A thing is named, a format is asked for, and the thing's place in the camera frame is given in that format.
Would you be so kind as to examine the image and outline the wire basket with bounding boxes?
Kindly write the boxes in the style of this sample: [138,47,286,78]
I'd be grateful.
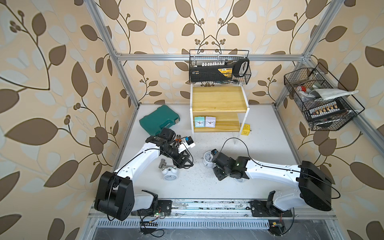
[189,49,252,85]
[284,63,365,131]

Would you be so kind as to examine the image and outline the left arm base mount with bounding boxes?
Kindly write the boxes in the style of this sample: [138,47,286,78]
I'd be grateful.
[131,190,172,218]

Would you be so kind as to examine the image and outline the wooden two-tier shelf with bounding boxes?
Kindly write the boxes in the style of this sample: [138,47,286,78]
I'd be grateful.
[190,84,250,138]

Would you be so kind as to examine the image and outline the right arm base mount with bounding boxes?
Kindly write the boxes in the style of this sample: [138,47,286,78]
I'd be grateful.
[249,191,293,218]

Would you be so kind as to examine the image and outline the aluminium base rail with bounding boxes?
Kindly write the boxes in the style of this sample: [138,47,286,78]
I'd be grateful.
[86,199,336,231]

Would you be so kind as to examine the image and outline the white twin-bell clock centre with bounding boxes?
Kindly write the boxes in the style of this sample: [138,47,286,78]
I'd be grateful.
[202,151,214,168]

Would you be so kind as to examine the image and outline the white folded paper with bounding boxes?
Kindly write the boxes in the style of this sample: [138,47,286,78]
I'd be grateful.
[309,89,359,101]

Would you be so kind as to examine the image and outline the drill bit set box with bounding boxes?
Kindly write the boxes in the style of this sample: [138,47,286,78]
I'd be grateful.
[306,100,348,121]

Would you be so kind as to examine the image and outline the yellow sticky note pad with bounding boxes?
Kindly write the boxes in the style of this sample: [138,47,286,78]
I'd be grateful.
[241,124,251,136]

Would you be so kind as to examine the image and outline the white twin-bell clock left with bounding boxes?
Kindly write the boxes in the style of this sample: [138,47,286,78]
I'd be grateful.
[162,167,179,181]

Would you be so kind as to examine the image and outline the small metal bracket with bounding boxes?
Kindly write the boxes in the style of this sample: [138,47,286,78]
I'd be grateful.
[159,159,167,169]

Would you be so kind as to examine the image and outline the back wire basket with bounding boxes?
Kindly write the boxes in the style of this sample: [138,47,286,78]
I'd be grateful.
[189,49,252,85]

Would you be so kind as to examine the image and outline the green plastic tool case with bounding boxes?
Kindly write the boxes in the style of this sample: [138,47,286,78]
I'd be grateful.
[139,105,180,136]

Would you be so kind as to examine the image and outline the white twin-bell clock right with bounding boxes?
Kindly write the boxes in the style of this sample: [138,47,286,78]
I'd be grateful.
[235,178,245,183]

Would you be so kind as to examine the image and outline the right wire basket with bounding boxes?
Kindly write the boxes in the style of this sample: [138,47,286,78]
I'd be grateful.
[284,63,365,131]

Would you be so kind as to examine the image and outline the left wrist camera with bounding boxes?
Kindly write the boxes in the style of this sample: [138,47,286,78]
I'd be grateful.
[178,136,196,153]

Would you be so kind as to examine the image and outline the mint square alarm clock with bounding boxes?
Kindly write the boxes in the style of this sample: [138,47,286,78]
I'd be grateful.
[194,117,206,128]

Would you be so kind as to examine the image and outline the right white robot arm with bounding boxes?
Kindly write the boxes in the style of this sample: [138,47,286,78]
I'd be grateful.
[211,149,333,212]

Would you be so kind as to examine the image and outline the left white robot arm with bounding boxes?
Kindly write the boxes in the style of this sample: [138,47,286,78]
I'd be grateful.
[94,128,195,221]

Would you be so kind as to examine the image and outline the lilac square alarm clock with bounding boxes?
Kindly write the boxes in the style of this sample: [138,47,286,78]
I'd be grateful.
[205,116,216,128]

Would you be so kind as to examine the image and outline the white twin-bell clock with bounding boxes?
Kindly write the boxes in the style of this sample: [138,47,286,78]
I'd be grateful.
[162,167,179,181]
[202,151,214,168]
[235,178,245,183]

